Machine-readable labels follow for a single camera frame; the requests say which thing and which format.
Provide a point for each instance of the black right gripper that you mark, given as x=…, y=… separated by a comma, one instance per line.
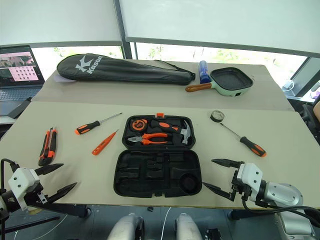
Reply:
x=237, y=190

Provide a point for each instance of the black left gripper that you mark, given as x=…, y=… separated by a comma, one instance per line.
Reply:
x=41, y=190

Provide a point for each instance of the orange black utility knife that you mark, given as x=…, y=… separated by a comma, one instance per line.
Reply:
x=48, y=146

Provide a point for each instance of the orange voltage tester pen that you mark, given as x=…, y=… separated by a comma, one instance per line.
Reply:
x=102, y=146

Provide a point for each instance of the black tool case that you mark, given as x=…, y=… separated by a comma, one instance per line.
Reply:
x=155, y=175

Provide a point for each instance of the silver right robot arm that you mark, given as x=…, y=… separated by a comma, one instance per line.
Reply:
x=282, y=195

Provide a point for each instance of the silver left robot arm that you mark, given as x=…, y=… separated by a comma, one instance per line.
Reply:
x=7, y=198

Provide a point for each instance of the grey rounded shape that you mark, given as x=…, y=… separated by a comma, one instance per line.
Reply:
x=188, y=226
x=126, y=227

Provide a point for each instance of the black electrical tape roll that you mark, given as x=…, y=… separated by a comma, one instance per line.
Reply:
x=217, y=116

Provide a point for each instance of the black flat panel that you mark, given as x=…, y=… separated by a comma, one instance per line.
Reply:
x=18, y=108

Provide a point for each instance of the black office chair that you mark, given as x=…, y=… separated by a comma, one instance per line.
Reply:
x=308, y=125

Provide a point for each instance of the orange black tape measure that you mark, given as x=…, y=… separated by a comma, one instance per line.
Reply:
x=139, y=125

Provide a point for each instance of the pale purple sheet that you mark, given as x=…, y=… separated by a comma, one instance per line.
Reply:
x=60, y=78

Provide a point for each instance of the blue cylindrical bottle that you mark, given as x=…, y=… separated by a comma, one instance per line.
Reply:
x=204, y=72

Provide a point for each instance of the small white device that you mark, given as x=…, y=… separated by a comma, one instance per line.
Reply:
x=288, y=85

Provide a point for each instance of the person in black t-shirt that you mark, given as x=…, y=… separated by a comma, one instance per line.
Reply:
x=317, y=107

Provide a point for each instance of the open laptop computer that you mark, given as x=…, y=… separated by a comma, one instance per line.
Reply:
x=17, y=67

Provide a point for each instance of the black Kason racket bag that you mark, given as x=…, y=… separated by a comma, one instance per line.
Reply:
x=120, y=72

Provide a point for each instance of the white roller blind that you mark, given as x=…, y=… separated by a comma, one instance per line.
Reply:
x=220, y=22
x=57, y=20

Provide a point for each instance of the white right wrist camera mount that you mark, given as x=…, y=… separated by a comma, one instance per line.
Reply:
x=250, y=175

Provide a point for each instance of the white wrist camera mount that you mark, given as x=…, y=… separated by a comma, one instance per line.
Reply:
x=250, y=175
x=20, y=185

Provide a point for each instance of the black table leg frame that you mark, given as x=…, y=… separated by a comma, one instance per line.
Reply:
x=65, y=210

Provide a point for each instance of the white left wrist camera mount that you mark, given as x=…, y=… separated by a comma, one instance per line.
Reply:
x=20, y=185

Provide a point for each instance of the dark window frame post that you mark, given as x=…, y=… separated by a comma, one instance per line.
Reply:
x=306, y=75
x=123, y=30

